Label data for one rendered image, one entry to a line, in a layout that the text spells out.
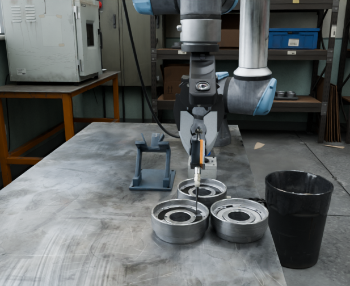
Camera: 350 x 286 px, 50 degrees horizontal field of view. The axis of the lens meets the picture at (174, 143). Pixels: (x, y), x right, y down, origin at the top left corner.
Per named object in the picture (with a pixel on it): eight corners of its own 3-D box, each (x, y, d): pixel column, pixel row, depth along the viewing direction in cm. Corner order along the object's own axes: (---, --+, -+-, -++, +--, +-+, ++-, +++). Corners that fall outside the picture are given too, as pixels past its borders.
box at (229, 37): (253, 49, 396) (256, 11, 385) (204, 49, 400) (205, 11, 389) (249, 48, 436) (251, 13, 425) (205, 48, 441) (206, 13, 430)
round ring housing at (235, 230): (278, 239, 66) (279, 218, 65) (223, 249, 63) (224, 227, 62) (249, 214, 76) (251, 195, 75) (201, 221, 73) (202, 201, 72)
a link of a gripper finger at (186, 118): (192, 148, 79) (197, 105, 77) (190, 156, 74) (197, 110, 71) (177, 146, 79) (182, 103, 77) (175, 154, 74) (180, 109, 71)
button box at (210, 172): (216, 183, 91) (216, 164, 90) (187, 182, 92) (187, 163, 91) (215, 172, 99) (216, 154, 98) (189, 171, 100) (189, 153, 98)
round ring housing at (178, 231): (169, 252, 62) (169, 230, 61) (142, 226, 71) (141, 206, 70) (219, 236, 67) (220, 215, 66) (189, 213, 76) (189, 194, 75)
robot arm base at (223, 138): (188, 134, 136) (188, 108, 133) (230, 135, 135) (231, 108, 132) (185, 146, 122) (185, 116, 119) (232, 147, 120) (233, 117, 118)
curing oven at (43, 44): (88, 86, 279) (82, -7, 261) (9, 85, 284) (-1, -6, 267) (109, 77, 338) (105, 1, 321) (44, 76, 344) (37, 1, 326)
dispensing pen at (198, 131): (188, 208, 68) (191, 122, 73) (189, 211, 72) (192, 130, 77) (200, 209, 68) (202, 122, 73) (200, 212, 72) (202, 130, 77)
